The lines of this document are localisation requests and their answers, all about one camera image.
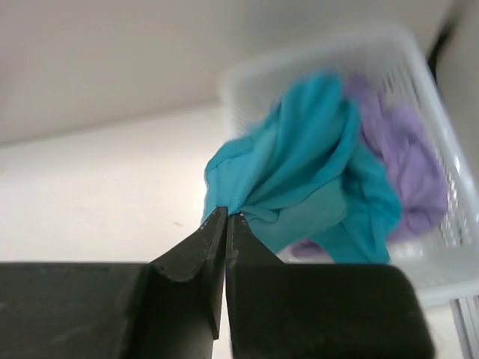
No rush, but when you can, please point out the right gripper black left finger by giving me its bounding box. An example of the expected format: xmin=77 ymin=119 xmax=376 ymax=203
xmin=1 ymin=208 xmax=228 ymax=358

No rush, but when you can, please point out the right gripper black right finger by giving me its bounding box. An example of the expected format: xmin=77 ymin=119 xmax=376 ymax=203
xmin=225 ymin=215 xmax=436 ymax=358

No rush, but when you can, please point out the teal t-shirt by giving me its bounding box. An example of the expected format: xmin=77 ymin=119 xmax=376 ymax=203
xmin=203 ymin=72 xmax=401 ymax=263

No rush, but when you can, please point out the lavender t-shirt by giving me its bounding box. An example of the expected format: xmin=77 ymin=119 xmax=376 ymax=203
xmin=279 ymin=73 xmax=448 ymax=263

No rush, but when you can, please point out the white plastic basket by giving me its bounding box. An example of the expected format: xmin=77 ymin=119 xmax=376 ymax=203
xmin=218 ymin=24 xmax=478 ymax=307

